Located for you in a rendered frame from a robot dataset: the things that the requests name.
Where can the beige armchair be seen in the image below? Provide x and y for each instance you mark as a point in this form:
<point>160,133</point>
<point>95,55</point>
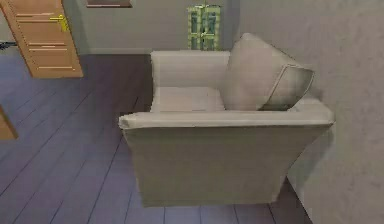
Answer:
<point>216,160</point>

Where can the beige cushion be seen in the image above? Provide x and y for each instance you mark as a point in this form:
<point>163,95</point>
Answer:
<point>253,76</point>

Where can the brown wooden room door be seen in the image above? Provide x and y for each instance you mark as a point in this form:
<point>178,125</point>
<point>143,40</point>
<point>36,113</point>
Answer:
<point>43,36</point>

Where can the brown wooden furniture piece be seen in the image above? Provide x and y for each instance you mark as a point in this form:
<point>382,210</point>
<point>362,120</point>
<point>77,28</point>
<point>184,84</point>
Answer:
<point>5,126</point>

